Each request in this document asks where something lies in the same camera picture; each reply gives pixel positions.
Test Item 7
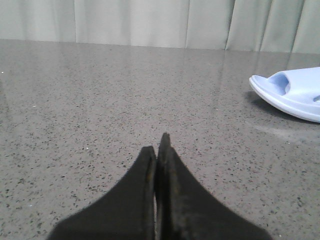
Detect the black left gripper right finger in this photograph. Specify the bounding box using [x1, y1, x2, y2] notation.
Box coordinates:
[156, 132, 272, 240]

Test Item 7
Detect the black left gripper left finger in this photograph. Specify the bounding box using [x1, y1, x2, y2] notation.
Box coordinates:
[48, 146, 157, 240]

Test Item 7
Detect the pale green curtain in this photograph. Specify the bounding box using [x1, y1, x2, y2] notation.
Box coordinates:
[0, 0, 320, 54]

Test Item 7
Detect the light blue slipper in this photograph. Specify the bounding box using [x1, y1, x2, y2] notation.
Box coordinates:
[249, 67, 320, 123]

